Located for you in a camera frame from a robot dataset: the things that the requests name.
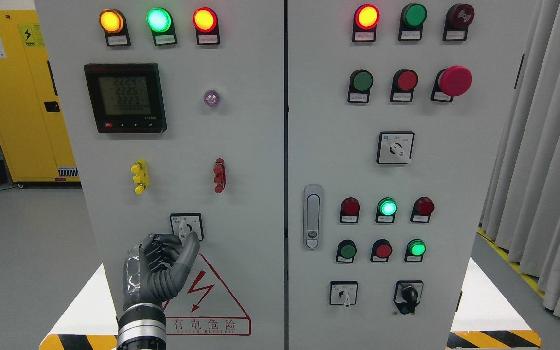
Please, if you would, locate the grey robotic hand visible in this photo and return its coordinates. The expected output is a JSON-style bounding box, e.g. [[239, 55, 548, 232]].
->
[[122, 232, 200, 310]]

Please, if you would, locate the white rotary selector switch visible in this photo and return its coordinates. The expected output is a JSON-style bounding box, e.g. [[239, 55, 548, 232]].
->
[[169, 212, 204, 241]]

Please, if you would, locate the red electric hazard sticker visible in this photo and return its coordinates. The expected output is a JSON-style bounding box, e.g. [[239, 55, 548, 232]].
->
[[163, 253, 251, 336]]

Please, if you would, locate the left yellow black striped base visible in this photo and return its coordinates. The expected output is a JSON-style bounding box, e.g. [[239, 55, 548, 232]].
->
[[39, 265, 117, 350]]

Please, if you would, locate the yellow black striped base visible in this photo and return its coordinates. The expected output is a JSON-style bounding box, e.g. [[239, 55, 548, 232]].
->
[[39, 265, 117, 350], [445, 259, 542, 350]]

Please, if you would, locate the yellow terminal connector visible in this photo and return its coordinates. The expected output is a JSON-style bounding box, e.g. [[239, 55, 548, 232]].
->
[[130, 159, 149, 195]]

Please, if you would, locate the red terminal connector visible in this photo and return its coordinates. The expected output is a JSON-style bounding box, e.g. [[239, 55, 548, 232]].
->
[[213, 158, 227, 193]]

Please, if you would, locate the black digital power meter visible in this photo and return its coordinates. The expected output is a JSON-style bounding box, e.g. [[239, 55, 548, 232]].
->
[[84, 63, 167, 133]]

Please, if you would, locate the small clear light bulb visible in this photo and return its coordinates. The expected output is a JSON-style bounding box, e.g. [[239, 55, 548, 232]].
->
[[204, 89, 221, 108]]

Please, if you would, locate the green push button lower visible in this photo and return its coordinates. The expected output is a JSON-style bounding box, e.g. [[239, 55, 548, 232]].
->
[[335, 239, 356, 263]]

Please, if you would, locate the dark red lamp middle left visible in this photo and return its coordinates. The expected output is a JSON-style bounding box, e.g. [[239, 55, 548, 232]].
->
[[339, 197, 360, 224]]

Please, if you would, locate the dark red lamp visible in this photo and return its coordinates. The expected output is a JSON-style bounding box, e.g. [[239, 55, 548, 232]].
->
[[410, 197, 435, 224], [339, 197, 360, 224]]

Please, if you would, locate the grey electrical control cabinet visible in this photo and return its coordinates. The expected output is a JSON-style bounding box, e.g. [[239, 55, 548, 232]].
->
[[34, 0, 536, 350]]

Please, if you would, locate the red push button lower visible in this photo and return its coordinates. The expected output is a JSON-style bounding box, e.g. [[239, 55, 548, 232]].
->
[[370, 239, 393, 263]]

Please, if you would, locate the red push button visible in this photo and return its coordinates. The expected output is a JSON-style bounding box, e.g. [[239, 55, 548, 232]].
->
[[370, 239, 393, 263], [389, 69, 418, 103]]

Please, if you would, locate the green lit lamp middle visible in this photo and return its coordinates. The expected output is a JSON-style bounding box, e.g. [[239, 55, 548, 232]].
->
[[375, 197, 398, 224]]

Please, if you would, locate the green lit indicator lamp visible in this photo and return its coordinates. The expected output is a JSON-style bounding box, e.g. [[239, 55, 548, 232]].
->
[[146, 7, 178, 46]]

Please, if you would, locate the amber indicator lamp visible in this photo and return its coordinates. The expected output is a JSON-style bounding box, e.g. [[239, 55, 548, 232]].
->
[[99, 9, 131, 47]]

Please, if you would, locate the red lit indicator lamp left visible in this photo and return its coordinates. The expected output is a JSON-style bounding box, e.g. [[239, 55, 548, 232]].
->
[[192, 7, 220, 46]]

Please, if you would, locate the red lit indicator lamp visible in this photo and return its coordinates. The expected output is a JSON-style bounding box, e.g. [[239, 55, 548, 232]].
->
[[192, 7, 220, 46], [352, 4, 380, 43]]

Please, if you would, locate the green lit push button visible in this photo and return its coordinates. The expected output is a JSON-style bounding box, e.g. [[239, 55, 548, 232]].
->
[[404, 239, 426, 263]]

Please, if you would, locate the yellow safety cabinet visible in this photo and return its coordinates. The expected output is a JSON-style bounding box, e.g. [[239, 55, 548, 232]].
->
[[0, 10, 80, 184]]

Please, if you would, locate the dark red lamp middle right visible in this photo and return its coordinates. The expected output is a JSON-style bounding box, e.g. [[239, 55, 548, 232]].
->
[[410, 197, 435, 224]]

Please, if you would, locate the green push button upper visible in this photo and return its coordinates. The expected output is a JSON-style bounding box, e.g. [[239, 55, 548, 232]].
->
[[347, 69, 374, 104]]

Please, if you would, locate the red push button upper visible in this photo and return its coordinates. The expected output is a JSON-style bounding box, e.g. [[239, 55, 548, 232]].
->
[[389, 69, 418, 103]]

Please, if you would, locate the red lit indicator lamp right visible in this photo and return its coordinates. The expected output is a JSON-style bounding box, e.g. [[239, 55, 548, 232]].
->
[[352, 4, 380, 43]]

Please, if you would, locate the right yellow black striped base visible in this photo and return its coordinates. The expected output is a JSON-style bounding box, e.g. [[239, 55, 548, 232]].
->
[[445, 259, 542, 350]]

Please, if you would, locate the red emergency stop button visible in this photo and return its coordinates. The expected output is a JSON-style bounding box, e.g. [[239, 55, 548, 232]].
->
[[430, 66, 473, 103]]

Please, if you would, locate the dark green indicator lamp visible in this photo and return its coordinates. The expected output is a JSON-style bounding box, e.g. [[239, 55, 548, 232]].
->
[[398, 3, 428, 42]]

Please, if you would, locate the grey curtain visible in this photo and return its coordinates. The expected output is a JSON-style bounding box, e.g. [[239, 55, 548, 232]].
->
[[482, 0, 560, 317]]

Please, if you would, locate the dark red buzzer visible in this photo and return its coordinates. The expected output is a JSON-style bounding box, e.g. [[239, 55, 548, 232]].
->
[[442, 3, 475, 42]]

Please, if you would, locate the silver cabinet door handle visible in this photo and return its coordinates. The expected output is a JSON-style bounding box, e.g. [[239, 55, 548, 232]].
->
[[303, 184, 324, 250]]

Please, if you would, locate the white rotary switch lower right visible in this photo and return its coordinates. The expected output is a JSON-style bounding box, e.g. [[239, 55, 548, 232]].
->
[[329, 281, 359, 307]]

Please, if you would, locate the black knob selector switch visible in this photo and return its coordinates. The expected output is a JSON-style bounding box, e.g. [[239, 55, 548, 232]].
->
[[393, 280, 424, 315]]

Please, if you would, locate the white rotary switch upper right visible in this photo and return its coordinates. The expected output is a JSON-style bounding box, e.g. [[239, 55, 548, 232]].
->
[[376, 131, 414, 165]]

